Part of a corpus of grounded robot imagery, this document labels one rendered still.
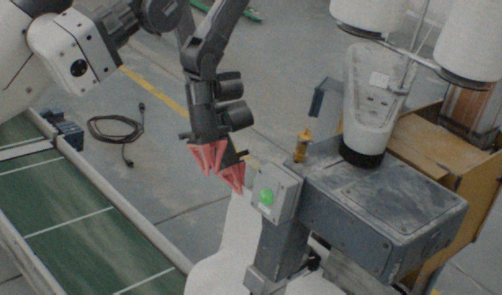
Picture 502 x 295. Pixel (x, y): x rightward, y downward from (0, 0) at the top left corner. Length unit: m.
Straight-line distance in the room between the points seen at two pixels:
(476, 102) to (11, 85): 1.00
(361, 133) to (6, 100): 0.70
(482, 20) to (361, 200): 0.39
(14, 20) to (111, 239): 1.29
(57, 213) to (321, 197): 1.55
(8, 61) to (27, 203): 1.34
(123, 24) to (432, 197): 0.65
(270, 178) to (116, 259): 1.26
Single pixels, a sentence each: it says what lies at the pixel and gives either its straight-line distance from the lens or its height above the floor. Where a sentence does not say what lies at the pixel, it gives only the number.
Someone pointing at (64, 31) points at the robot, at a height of 1.50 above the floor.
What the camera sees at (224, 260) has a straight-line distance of 1.57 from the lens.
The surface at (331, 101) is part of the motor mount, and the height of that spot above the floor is 1.29.
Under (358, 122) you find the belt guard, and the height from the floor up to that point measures 1.42.
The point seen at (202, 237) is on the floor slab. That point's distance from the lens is 2.98.
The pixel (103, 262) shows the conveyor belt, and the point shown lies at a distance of 2.22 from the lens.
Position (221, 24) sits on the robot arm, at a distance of 1.24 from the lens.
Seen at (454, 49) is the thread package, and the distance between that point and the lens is 1.16.
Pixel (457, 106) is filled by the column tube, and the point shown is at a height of 1.39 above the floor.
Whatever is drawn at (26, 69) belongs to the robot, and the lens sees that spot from 1.23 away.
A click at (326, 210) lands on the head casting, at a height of 1.30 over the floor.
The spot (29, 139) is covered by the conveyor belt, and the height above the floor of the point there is 0.38.
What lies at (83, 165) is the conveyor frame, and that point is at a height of 0.41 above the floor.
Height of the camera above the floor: 1.89
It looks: 30 degrees down
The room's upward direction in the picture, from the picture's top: 12 degrees clockwise
